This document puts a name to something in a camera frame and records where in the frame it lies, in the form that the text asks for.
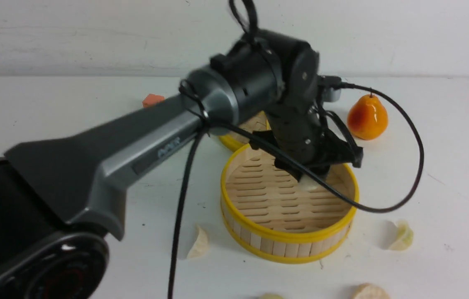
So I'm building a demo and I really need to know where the woven bamboo steamer lid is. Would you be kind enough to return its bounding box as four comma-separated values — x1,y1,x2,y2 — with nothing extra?
219,112,270,152

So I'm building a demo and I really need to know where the pale green dumpling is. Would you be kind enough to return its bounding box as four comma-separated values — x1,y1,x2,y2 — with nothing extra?
259,293,284,299
388,220,414,251

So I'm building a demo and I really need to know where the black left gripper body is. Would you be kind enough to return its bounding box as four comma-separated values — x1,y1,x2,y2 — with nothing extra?
252,93,364,169

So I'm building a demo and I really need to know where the white dumpling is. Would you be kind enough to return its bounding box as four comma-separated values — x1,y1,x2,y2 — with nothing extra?
298,175,325,192
187,225,210,259

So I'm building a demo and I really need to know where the bamboo steamer tray yellow rim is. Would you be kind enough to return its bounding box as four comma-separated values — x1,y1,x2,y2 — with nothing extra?
220,145,356,264

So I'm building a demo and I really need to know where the tan dumpling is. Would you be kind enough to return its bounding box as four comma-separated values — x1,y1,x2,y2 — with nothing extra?
351,283,391,299

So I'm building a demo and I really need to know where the orange yellow toy pear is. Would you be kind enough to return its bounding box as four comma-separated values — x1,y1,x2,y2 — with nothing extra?
347,93,388,140

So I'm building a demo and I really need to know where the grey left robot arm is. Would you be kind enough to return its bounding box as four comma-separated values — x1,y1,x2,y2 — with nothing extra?
0,29,363,299

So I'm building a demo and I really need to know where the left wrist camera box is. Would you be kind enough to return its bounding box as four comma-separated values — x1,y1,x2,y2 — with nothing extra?
316,76,343,103

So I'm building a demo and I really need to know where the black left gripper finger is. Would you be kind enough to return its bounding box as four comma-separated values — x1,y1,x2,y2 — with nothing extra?
308,164,331,179
274,158,305,181

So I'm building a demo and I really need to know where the orange foam cube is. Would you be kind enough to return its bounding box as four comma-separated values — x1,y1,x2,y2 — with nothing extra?
142,93,165,108

